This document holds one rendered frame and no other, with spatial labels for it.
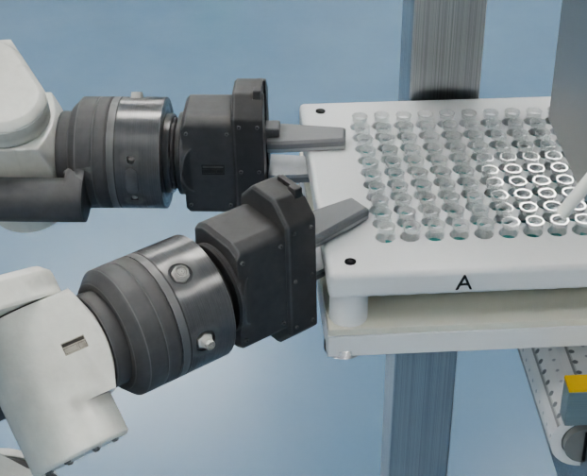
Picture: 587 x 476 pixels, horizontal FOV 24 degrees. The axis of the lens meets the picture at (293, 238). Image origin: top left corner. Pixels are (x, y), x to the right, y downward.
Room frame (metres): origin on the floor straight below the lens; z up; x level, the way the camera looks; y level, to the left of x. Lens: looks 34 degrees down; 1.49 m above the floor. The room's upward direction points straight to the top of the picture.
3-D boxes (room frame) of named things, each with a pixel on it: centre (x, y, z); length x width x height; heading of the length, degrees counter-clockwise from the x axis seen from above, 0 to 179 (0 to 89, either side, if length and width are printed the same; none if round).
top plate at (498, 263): (0.89, -0.14, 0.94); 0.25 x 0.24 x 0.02; 5
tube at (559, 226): (0.81, -0.19, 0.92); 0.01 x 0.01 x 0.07
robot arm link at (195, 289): (0.76, 0.05, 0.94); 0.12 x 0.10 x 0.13; 127
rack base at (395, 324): (0.88, -0.14, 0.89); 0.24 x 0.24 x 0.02; 5
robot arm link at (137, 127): (0.94, 0.08, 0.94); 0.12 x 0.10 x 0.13; 87
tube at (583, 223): (0.81, -0.20, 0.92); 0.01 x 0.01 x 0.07
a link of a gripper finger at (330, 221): (0.81, -0.02, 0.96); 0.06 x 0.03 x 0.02; 127
